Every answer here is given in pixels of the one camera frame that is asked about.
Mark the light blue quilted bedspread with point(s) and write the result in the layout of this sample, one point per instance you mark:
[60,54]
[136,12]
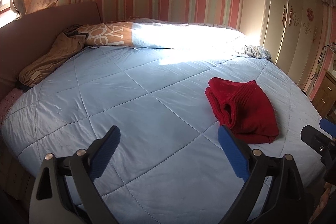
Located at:
[169,166]

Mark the person right hand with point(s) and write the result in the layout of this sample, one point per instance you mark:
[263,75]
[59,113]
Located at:
[322,202]

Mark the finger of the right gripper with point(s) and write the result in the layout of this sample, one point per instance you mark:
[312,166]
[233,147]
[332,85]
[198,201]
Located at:
[314,139]
[328,127]

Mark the tan crumpled cloth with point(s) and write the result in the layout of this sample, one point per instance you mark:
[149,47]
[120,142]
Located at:
[63,48]

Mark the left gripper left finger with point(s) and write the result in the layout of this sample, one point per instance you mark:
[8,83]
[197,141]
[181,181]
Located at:
[64,190]

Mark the pink upholstered headboard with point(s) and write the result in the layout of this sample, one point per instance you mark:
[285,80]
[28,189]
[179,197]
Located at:
[25,40]

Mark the wooden drawer cabinet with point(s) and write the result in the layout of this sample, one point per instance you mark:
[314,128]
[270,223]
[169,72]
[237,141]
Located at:
[324,99]

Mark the patterned long pillow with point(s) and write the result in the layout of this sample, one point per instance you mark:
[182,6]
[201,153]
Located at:
[150,33]

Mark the cream ornate wardrobe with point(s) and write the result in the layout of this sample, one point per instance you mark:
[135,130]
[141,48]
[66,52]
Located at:
[292,36]

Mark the red knit sweater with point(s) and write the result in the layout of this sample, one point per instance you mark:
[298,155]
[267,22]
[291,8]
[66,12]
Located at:
[243,108]

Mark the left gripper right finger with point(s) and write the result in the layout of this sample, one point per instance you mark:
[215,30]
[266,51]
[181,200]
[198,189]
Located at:
[285,201]

